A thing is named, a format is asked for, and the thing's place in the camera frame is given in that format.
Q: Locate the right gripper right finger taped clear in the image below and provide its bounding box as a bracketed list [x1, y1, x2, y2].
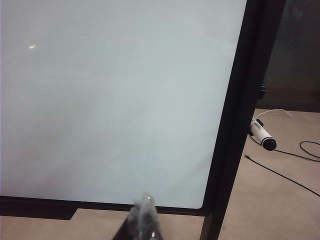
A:
[142, 191, 164, 240]

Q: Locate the black metal whiteboard stand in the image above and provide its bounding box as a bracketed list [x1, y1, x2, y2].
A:
[199, 0, 287, 240]

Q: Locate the white whiteboard with black frame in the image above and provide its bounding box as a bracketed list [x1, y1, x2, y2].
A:
[0, 0, 249, 221]

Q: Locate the thin white cable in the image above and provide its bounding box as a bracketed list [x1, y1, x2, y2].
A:
[253, 108, 295, 120]

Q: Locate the white marker pen black clip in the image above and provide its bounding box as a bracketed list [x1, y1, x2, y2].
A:
[250, 116, 278, 152]

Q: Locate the black clamp knob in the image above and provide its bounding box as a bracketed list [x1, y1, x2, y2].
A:
[258, 82, 267, 100]

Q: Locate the black cable with slim connector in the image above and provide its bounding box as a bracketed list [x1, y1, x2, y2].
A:
[245, 154, 320, 197]

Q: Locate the right gripper left finger taped clear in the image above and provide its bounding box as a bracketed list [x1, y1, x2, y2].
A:
[112, 193, 145, 240]

